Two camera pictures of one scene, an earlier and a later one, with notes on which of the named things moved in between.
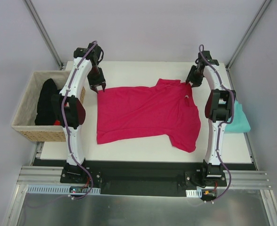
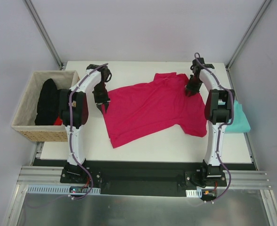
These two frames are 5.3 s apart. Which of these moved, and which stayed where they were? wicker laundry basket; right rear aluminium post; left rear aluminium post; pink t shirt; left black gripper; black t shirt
Moved: pink t shirt; left black gripper
Stayed: right rear aluminium post; wicker laundry basket; black t shirt; left rear aluminium post
